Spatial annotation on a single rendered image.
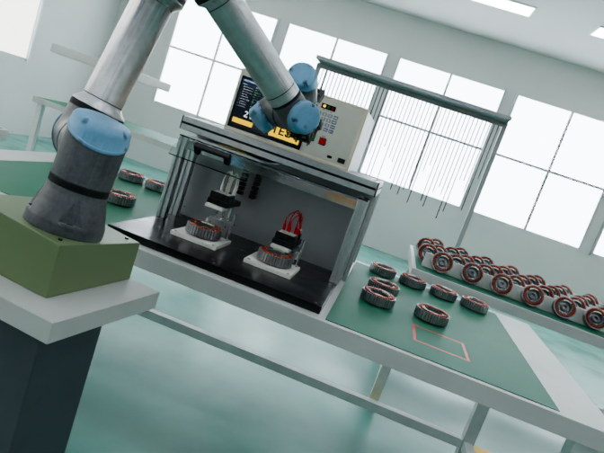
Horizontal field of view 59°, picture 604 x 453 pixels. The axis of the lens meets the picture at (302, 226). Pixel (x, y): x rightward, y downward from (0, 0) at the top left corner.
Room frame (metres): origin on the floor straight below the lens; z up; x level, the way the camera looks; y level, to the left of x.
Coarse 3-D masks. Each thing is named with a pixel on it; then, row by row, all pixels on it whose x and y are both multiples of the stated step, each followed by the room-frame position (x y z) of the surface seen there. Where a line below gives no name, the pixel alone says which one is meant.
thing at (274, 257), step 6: (264, 246) 1.63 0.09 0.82; (270, 246) 1.65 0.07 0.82; (258, 252) 1.60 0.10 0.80; (264, 252) 1.57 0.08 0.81; (270, 252) 1.58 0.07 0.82; (276, 252) 1.65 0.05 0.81; (282, 252) 1.64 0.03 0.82; (258, 258) 1.58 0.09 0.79; (264, 258) 1.57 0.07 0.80; (270, 258) 1.57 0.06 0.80; (276, 258) 1.57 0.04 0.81; (282, 258) 1.57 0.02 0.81; (288, 258) 1.58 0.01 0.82; (270, 264) 1.57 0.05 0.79; (276, 264) 1.56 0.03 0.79; (282, 264) 1.57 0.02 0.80; (288, 264) 1.58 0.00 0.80
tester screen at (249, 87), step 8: (248, 80) 1.79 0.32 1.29; (240, 88) 1.79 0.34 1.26; (248, 88) 1.78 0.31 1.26; (256, 88) 1.78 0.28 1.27; (240, 96) 1.79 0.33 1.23; (248, 96) 1.78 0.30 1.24; (256, 96) 1.78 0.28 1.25; (240, 104) 1.79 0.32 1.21; (248, 104) 1.78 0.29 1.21; (240, 112) 1.78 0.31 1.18; (248, 120) 1.78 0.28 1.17; (248, 128) 1.78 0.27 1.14
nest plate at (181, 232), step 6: (180, 228) 1.64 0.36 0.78; (174, 234) 1.59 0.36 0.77; (180, 234) 1.58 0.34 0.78; (186, 234) 1.60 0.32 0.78; (192, 240) 1.58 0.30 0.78; (198, 240) 1.57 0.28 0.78; (204, 240) 1.60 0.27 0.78; (222, 240) 1.68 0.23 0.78; (228, 240) 1.71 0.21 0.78; (204, 246) 1.57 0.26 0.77; (210, 246) 1.57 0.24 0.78; (216, 246) 1.57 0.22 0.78; (222, 246) 1.63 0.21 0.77
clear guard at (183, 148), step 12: (180, 144) 1.54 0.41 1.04; (192, 144) 1.55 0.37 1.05; (204, 144) 1.55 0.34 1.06; (216, 144) 1.67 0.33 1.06; (180, 156) 1.51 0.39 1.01; (192, 156) 1.51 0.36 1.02; (204, 156) 1.52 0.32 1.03; (216, 156) 1.53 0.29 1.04; (240, 156) 1.54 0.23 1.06; (252, 156) 1.66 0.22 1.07; (216, 168) 1.49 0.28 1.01; (228, 168) 1.50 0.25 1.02; (240, 168) 1.51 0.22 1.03; (252, 168) 1.51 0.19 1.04
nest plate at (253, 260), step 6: (246, 258) 1.56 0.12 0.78; (252, 258) 1.58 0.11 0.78; (252, 264) 1.55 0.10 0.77; (258, 264) 1.55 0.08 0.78; (264, 264) 1.56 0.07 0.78; (270, 270) 1.54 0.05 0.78; (276, 270) 1.54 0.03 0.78; (282, 270) 1.57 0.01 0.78; (288, 270) 1.59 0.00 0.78; (294, 270) 1.62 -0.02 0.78; (282, 276) 1.53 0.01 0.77; (288, 276) 1.53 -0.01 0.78
